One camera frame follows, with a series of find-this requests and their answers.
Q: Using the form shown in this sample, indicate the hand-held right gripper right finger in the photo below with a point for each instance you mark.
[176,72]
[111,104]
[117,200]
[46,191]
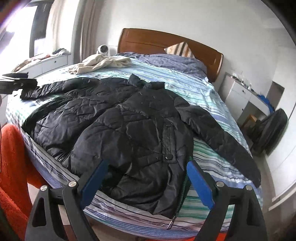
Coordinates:
[200,183]

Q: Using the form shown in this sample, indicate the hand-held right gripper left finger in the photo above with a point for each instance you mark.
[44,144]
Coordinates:
[92,183]

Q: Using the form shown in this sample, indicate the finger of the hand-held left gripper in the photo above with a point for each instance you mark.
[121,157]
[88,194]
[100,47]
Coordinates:
[20,84]
[16,75]

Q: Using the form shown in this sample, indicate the black quilted jacket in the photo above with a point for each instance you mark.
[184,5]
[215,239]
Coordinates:
[127,120]

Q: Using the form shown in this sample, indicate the white window cabinet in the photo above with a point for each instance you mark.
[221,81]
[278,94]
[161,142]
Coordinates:
[50,63]

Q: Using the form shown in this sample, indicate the window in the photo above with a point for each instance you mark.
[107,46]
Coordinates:
[18,30]

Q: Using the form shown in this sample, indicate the white curtain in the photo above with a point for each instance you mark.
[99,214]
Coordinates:
[81,30]

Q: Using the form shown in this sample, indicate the orange fluffy cloth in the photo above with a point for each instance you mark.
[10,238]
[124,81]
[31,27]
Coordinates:
[13,173]

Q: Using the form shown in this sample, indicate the wooden stool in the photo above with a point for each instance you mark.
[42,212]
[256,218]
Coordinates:
[251,119]

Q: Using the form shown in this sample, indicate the white wardrobe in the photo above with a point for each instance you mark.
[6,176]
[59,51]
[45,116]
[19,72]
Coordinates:
[282,173]

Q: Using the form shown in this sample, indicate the beige garment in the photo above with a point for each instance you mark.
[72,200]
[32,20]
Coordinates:
[104,62]

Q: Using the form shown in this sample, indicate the dark grey garment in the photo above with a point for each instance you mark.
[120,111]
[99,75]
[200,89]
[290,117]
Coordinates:
[270,132]

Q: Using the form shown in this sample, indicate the white round device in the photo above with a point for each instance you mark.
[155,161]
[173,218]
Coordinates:
[103,49]

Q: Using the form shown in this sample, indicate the bed with striped sheet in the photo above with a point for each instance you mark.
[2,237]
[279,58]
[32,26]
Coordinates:
[196,92]

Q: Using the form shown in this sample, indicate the white bedside cabinet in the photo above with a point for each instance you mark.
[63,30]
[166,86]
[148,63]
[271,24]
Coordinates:
[235,95]

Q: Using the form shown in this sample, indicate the blue cloth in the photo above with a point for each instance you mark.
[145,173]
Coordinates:
[266,100]

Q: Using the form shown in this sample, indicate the grey checked pillow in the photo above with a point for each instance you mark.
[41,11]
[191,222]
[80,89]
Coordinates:
[166,62]

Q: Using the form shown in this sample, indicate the wooden headboard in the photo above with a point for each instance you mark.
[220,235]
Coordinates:
[148,41]

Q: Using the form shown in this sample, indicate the striped pillow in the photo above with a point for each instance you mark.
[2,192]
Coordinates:
[180,49]

